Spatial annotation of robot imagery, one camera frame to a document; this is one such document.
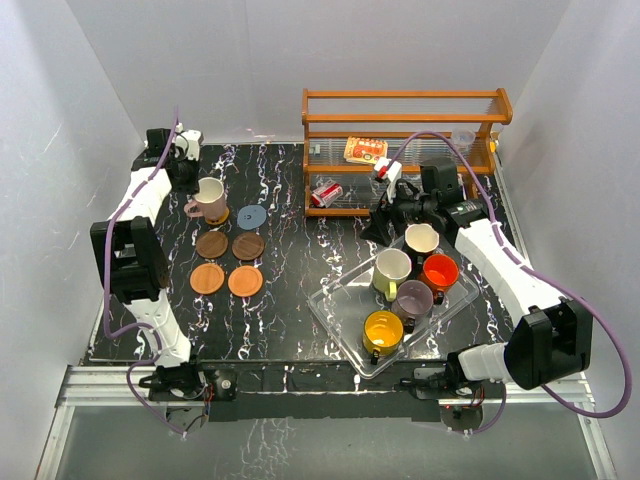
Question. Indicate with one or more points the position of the red and white can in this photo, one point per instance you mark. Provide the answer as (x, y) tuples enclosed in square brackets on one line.
[(325, 195)]

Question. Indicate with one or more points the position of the dark wooden coaster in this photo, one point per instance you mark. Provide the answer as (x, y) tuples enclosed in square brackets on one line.
[(212, 244), (248, 246)]

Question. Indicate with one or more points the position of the wooden shelf rack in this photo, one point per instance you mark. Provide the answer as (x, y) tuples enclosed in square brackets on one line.
[(413, 122)]

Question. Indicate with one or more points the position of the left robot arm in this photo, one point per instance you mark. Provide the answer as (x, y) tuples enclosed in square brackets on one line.
[(131, 262)]

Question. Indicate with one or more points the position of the orange snack packet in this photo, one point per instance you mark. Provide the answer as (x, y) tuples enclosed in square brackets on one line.
[(364, 150)]

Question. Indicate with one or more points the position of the orange mug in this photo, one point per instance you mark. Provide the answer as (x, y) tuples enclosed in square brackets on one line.
[(439, 272)]

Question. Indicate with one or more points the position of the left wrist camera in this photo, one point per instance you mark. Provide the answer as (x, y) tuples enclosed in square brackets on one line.
[(188, 145)]

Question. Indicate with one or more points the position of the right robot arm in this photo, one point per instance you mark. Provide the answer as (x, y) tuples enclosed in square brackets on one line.
[(552, 334)]

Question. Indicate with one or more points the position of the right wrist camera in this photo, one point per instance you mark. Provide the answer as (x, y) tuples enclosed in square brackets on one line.
[(388, 172)]

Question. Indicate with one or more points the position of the black and white mug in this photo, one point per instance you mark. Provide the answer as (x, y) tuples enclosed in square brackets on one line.
[(420, 241)]

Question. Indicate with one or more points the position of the orange round paper coaster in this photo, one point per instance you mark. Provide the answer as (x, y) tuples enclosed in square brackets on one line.
[(220, 220)]

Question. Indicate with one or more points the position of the purple mug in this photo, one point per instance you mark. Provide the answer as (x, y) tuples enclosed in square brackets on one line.
[(413, 303)]

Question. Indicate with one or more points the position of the light wooden coaster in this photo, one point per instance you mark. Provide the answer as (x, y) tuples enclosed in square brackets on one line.
[(245, 281), (207, 279)]

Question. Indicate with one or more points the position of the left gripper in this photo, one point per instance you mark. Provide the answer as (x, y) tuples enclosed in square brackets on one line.
[(193, 187)]

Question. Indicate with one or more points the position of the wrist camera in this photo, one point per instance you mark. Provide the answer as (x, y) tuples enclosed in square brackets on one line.
[(188, 145), (388, 172)]

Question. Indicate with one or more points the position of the clear plastic tray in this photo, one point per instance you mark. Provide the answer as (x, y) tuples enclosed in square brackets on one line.
[(359, 321)]

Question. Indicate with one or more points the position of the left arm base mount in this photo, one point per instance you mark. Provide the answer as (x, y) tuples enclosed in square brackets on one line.
[(191, 382)]

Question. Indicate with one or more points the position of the clear plastic cup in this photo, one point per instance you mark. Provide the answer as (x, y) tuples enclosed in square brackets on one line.
[(463, 139)]

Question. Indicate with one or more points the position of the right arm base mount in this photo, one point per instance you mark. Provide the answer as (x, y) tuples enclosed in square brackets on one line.
[(440, 390)]

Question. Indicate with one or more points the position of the yellow mug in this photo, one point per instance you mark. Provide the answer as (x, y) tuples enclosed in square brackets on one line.
[(382, 334)]

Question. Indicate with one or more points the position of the blue paper coaster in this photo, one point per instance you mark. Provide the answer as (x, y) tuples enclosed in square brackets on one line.
[(251, 217)]

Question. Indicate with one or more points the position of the pink mug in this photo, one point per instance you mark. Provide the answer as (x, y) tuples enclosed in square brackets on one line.
[(209, 201)]

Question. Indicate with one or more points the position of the aluminium frame rail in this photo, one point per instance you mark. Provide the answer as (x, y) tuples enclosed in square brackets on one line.
[(322, 421)]

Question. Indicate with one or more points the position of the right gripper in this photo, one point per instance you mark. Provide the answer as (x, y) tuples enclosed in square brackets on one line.
[(377, 230)]

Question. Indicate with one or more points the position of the pale green mug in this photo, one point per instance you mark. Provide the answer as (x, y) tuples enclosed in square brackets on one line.
[(391, 268)]

